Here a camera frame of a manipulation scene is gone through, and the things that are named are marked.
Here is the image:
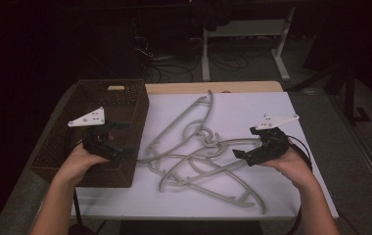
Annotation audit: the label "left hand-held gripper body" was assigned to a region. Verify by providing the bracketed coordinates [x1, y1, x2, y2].
[68, 107, 123, 164]

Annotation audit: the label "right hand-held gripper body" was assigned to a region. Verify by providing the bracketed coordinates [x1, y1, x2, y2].
[247, 114, 300, 166]

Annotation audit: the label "brown wicker basket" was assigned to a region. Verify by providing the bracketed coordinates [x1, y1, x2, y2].
[29, 78, 150, 189]

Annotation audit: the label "person's left hand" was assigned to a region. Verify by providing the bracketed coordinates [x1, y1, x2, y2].
[58, 142, 111, 188]

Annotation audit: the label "person's right hand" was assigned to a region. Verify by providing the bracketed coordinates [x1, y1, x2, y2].
[261, 138, 313, 190]

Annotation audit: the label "white table mat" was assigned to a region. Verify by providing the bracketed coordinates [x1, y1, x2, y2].
[70, 91, 340, 219]

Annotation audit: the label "black metal stand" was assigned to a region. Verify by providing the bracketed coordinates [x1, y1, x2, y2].
[286, 60, 372, 126]

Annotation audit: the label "dark hanging cloth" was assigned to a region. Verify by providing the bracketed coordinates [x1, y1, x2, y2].
[192, 0, 233, 32]

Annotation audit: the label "black floor cables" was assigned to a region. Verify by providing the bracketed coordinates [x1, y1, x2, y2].
[133, 30, 273, 83]

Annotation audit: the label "white metal desk frame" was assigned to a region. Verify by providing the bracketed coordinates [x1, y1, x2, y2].
[202, 6, 297, 82]

